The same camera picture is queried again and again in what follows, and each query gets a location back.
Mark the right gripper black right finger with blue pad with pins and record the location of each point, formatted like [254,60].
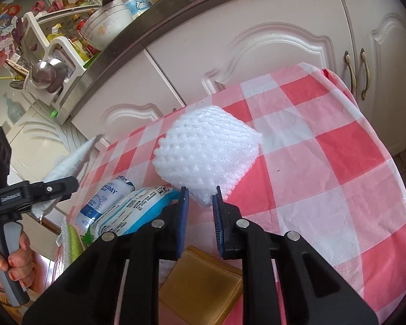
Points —
[285,280]

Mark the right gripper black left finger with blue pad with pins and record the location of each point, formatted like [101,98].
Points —
[115,281]

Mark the white blue-label plastic bottle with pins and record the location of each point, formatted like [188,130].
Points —
[105,198]

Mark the white foam fruit net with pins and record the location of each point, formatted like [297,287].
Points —
[206,149]

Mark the white kitchen base cabinet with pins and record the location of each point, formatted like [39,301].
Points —
[362,41]

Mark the person's left hand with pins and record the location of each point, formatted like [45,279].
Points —
[20,264]

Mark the green white striped cloth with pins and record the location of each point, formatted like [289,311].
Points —
[69,244]

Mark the white frosted sliding door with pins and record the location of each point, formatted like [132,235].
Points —
[37,141]

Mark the blue white wet-wipes pack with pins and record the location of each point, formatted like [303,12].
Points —
[131,212]

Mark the yellow sponge cloth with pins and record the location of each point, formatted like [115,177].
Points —
[200,289]

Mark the red white checkered tablecloth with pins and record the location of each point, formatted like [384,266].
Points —
[323,172]

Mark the steel ladle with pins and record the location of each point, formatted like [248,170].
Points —
[48,75]

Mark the white dish drying rack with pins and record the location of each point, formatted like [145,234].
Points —
[53,42]

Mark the grey stone countertop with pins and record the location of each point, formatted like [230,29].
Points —
[157,21]

